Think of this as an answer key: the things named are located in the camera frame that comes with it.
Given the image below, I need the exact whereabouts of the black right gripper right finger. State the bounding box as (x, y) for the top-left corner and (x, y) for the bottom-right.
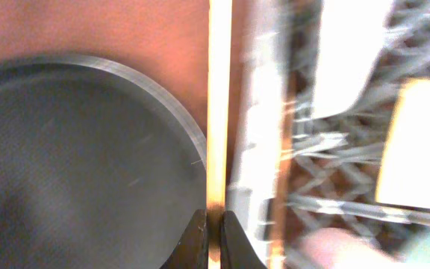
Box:
(220, 211), (267, 269)

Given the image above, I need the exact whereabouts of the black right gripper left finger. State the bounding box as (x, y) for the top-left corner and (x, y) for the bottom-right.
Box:
(160, 209), (208, 269)

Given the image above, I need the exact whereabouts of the pink cup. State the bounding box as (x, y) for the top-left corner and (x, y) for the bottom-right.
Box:
(300, 228), (400, 269)

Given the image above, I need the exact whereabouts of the yellow bowl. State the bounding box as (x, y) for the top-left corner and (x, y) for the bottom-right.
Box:
(375, 78), (430, 209)

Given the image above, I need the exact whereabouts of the wooden chopstick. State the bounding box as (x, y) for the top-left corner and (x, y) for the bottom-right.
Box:
(206, 0), (232, 269)

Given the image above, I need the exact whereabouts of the grey ceramic plate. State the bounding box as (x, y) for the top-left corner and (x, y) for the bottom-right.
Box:
(311, 0), (394, 119)

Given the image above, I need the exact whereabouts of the grey plastic dishwasher rack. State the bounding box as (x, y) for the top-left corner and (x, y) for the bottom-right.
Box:
(227, 0), (430, 268)

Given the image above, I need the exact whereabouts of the round black serving tray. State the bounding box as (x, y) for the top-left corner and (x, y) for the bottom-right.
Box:
(0, 55), (206, 268)

